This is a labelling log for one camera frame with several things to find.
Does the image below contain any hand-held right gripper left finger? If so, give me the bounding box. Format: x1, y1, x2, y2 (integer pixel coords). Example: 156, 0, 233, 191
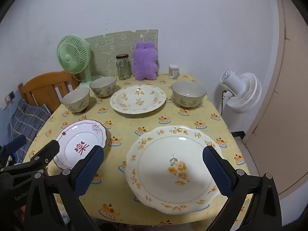
23, 145, 105, 231

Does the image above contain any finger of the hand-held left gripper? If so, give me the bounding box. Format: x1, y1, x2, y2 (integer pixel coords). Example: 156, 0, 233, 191
0, 134, 27, 167
29, 140, 60, 174

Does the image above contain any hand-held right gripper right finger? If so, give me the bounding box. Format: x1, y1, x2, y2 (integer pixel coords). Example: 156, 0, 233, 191
203, 146, 282, 231

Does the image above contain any white plate with red trim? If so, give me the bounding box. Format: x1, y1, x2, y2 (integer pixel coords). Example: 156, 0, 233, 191
53, 120, 107, 170

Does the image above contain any large yellow floral plate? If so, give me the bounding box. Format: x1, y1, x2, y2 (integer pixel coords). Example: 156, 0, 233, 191
125, 125, 222, 214

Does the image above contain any floral ceramic bowl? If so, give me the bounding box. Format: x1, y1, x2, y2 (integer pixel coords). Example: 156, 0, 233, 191
90, 76, 117, 98
61, 87, 90, 113
171, 81, 207, 108

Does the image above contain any deep yellow floral plate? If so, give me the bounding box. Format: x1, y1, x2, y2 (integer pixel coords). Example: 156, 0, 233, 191
110, 85, 166, 114

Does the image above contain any blue plaid blanket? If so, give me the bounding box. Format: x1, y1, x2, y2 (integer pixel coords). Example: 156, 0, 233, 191
8, 99, 52, 159

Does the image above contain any yellow printed tablecloth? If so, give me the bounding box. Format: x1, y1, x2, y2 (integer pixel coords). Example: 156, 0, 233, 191
23, 73, 252, 225

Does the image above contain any white fan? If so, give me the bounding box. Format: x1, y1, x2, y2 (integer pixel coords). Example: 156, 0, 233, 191
220, 69, 262, 114

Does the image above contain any green desk fan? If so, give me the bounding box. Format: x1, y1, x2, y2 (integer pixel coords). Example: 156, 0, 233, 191
56, 35, 104, 88

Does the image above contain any beige door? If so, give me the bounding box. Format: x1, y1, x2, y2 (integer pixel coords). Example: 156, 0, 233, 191
243, 0, 308, 198

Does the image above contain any glass jar with dark lid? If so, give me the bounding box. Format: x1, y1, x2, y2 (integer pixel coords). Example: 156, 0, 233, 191
116, 54, 132, 80

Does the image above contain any cotton swab container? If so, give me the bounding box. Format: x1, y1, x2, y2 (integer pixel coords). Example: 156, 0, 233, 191
168, 64, 180, 79

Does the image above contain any grey-green patterned mat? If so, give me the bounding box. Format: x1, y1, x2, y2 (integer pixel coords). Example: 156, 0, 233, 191
84, 29, 159, 77

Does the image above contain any purple plush toy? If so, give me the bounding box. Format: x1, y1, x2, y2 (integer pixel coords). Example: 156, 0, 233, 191
131, 42, 159, 80

